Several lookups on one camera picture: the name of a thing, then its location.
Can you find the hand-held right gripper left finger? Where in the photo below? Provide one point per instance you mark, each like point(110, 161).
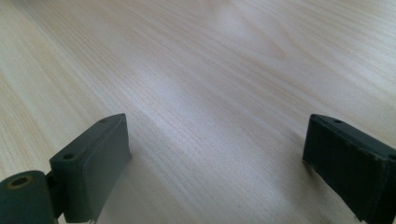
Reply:
point(93, 168)

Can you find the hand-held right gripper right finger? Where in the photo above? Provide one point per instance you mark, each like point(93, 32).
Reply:
point(348, 161)

